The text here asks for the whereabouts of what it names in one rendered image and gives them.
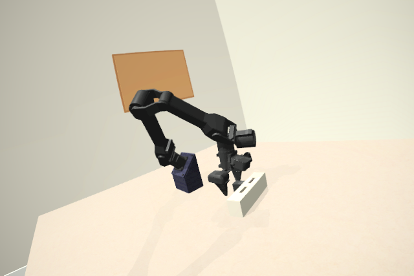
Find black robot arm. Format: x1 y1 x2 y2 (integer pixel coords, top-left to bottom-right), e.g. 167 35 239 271
129 89 256 171

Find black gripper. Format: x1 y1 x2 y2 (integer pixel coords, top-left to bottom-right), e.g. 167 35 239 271
208 149 242 196

